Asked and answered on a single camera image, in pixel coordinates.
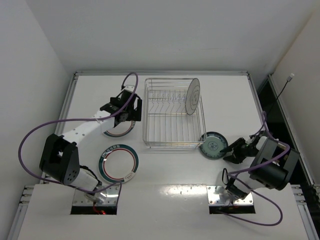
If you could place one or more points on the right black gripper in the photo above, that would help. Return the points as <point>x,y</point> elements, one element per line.
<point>239,150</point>

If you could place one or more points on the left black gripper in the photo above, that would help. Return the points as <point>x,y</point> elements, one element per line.
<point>135,110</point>

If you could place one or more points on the green red rim plate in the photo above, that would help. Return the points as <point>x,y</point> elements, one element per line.
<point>121,130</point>
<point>118,163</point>

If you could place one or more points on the blue patterned plate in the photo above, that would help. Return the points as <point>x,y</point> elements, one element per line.
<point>212,145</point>

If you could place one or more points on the wire dish rack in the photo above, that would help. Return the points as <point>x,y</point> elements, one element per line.
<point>165,122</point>

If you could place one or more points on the white plate grey rim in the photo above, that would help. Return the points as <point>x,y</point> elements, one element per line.
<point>192,96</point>

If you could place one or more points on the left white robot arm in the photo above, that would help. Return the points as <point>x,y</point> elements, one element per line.
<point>60,158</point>

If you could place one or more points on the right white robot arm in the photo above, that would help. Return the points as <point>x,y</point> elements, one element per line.
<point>273,163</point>

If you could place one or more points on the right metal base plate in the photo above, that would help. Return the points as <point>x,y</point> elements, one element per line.
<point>218,196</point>

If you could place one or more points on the metal base plate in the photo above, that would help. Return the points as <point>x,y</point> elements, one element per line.
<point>218,196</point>
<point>105,198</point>

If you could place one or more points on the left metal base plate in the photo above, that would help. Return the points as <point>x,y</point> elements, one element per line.
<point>105,198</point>

